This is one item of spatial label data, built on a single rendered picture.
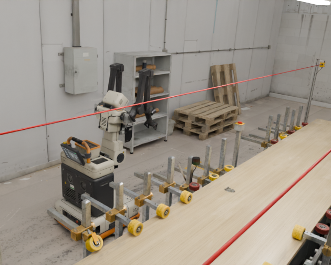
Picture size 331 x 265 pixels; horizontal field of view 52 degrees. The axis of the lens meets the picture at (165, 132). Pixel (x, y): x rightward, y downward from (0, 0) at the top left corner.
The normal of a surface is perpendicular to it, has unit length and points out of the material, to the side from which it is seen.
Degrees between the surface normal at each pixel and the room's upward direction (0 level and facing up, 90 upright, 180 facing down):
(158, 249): 0
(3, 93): 90
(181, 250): 0
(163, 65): 90
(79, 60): 90
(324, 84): 90
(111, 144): 82
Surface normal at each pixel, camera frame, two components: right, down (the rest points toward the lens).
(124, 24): 0.77, 0.25
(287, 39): -0.64, 0.22
